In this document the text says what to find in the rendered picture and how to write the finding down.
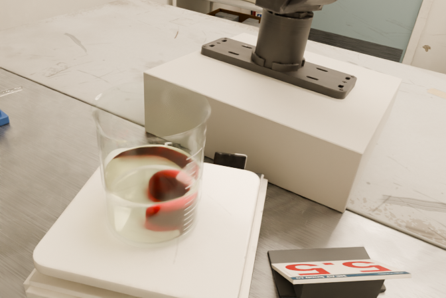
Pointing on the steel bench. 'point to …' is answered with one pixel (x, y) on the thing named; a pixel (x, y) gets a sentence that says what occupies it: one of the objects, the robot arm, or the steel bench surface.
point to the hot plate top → (235, 253)
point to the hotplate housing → (72, 289)
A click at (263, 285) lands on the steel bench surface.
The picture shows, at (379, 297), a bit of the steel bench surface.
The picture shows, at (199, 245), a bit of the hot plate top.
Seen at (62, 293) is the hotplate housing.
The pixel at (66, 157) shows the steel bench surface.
